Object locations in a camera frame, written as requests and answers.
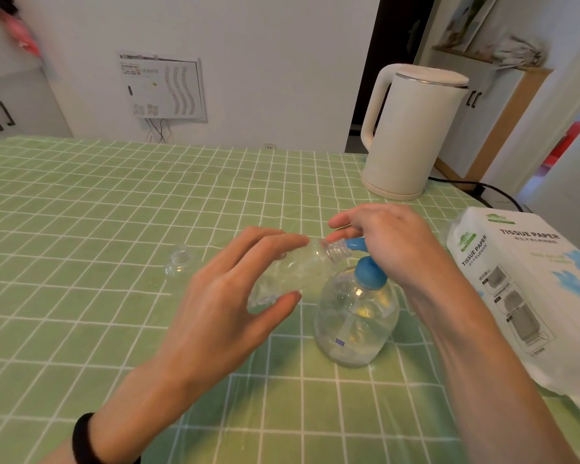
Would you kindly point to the wooden top white cabinet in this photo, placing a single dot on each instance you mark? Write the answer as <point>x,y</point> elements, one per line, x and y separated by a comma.
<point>19,101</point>

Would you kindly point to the large clear bottle blue pump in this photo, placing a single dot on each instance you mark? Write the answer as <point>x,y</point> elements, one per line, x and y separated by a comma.
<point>355,323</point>

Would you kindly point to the person's right hand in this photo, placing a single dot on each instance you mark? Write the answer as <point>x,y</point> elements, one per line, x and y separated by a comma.
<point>401,246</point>

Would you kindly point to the pink hanging item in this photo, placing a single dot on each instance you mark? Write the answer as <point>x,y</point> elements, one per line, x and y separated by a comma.
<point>21,36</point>

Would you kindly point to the crumpled grey paper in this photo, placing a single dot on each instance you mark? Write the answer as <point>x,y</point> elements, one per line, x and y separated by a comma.
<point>519,52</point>

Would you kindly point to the small clear plastic bottle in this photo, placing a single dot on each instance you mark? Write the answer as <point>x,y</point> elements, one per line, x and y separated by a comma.
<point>302,270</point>
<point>179,260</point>

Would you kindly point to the person's left hand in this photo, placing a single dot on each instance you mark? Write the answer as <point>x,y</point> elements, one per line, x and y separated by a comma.
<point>212,323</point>

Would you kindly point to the cream electric kettle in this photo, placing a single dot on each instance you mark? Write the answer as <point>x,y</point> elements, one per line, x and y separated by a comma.
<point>411,135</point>

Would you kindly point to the white wall panel cover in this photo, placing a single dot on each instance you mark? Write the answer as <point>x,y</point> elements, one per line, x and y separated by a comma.
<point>164,86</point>

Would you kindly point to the white door wooden side cabinet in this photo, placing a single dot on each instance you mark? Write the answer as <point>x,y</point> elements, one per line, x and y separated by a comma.
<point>473,125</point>

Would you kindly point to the leaning framed picture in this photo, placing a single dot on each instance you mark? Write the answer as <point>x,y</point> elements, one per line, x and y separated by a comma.
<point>469,21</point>

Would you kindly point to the red object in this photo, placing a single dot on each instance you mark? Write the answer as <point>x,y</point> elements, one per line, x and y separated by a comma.
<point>565,144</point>

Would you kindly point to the person's right forearm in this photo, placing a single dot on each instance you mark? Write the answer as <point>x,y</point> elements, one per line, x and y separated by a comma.
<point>493,381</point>

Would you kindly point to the green checked tablecloth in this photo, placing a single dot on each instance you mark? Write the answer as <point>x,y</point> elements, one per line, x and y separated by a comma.
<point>77,285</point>

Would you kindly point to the black wrist band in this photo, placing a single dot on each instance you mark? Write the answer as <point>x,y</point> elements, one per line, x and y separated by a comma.
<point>82,439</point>

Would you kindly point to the person's left forearm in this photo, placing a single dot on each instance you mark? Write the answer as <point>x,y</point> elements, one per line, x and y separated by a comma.
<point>150,410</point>

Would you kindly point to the white tissue paper pack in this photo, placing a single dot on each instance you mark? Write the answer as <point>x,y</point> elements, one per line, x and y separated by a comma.
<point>522,285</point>

